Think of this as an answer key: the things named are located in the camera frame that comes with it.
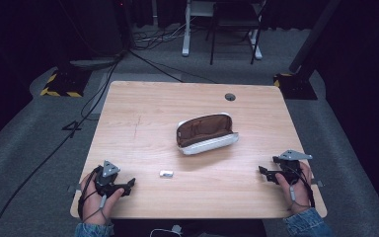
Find white pencil case brown lining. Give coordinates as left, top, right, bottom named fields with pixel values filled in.
left=176, top=112, right=240, bottom=156

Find black chair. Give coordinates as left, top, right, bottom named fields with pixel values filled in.
left=204, top=0, right=268, bottom=66

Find white cable with plug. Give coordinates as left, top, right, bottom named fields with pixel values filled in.
left=149, top=224, right=184, bottom=237

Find person's right hand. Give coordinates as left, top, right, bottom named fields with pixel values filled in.
left=274, top=161, right=314, bottom=215

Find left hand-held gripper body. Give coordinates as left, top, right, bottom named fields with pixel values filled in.
left=94, top=160, right=126, bottom=198

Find right gripper gray cable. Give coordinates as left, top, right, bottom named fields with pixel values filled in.
left=287, top=185, right=311, bottom=212

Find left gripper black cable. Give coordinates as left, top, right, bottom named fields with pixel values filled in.
left=77, top=165, right=103, bottom=222

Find gripper gray cable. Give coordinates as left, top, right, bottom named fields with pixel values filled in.
left=82, top=193, right=109, bottom=225
left=287, top=185, right=311, bottom=212

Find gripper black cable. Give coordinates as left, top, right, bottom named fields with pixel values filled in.
left=77, top=165, right=103, bottom=222
left=284, top=163, right=317, bottom=209

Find black slanted stand pole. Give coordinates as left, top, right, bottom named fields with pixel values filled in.
left=288, top=0, right=343, bottom=74

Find person's left hand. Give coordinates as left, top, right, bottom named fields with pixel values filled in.
left=78, top=171, right=126, bottom=227

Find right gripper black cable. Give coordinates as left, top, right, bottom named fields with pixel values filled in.
left=284, top=163, right=317, bottom=209

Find left gripper gray cable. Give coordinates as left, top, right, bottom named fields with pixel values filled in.
left=82, top=193, right=109, bottom=225

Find bundle of floor cables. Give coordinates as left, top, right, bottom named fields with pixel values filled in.
left=131, top=20, right=191, bottom=51

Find long black floor cable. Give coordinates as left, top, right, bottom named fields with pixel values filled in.
left=0, top=58, right=121, bottom=237

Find black stand base yellow stripes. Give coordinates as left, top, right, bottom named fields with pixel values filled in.
left=272, top=72, right=319, bottom=101
left=39, top=67, right=93, bottom=99

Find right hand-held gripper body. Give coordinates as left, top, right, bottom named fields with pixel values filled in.
left=271, top=149, right=314, bottom=186

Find white desk frame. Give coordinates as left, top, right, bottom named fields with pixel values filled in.
left=181, top=0, right=265, bottom=61

